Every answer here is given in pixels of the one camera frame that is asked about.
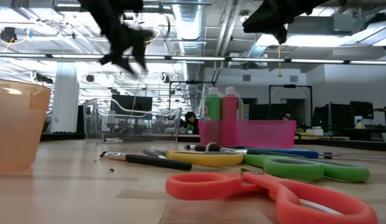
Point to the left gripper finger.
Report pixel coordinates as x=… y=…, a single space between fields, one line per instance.
x=123 y=59
x=142 y=40

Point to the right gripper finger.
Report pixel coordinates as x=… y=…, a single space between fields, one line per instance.
x=261 y=29
x=263 y=17

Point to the white paint bottle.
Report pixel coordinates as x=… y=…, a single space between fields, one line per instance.
x=220 y=94

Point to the pink paint bottle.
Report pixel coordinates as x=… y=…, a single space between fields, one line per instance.
x=230 y=105

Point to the green paint bottle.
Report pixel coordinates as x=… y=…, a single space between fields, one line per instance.
x=213 y=105

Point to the thick round paint brush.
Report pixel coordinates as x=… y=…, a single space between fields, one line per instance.
x=213 y=147

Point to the round white ceiling sensor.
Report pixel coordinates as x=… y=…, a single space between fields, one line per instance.
x=244 y=16

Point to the black computer monitor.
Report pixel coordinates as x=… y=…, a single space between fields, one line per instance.
x=130 y=102
x=361 y=109
x=336 y=116

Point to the clear plastic bin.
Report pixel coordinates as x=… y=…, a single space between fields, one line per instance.
x=90 y=121

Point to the white building column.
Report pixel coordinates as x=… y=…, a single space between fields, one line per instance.
x=65 y=105

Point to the red translucent plastic bin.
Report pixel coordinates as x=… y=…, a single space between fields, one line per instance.
x=264 y=133

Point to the orange translucent plastic bin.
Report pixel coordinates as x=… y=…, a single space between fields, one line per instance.
x=18 y=124

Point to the white labelled container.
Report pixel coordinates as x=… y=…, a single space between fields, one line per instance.
x=358 y=122

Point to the black rail with light strips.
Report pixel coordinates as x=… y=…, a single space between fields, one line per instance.
x=196 y=58

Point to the black background rig frame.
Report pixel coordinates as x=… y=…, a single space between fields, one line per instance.
x=193 y=82
x=289 y=86

